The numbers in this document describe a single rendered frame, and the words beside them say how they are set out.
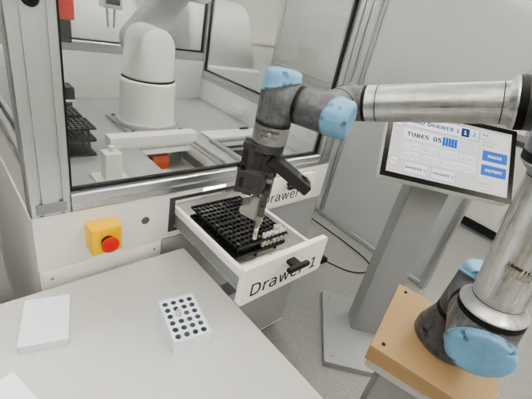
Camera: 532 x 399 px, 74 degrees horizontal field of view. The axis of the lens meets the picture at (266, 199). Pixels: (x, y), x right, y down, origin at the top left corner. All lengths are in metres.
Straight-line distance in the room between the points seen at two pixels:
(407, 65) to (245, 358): 2.13
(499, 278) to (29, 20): 0.90
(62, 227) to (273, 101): 0.55
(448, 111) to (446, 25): 1.76
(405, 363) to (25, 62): 0.96
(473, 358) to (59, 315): 0.83
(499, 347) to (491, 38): 1.86
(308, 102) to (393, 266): 1.25
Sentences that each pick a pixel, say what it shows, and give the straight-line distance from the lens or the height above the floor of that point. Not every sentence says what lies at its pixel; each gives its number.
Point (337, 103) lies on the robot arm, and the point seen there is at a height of 1.30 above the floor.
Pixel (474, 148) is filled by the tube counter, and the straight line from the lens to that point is 1.63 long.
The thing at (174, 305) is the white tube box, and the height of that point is 0.80.
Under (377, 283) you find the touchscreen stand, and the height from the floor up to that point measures 0.37.
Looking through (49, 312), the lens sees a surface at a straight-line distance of 0.91.
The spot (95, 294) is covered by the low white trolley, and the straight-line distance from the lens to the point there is 0.96.
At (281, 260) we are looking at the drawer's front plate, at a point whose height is 0.91.
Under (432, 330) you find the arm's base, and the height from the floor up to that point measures 0.85.
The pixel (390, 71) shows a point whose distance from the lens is 2.62.
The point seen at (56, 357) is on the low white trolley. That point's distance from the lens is 0.85.
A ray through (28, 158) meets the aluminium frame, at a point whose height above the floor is 1.08.
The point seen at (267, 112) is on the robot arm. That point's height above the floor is 1.25.
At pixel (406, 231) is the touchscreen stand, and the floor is 0.69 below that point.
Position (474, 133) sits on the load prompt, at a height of 1.16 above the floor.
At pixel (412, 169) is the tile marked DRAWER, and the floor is 1.00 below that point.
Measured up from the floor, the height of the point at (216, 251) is 0.88.
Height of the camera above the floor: 1.42
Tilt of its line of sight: 28 degrees down
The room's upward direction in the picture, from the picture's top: 12 degrees clockwise
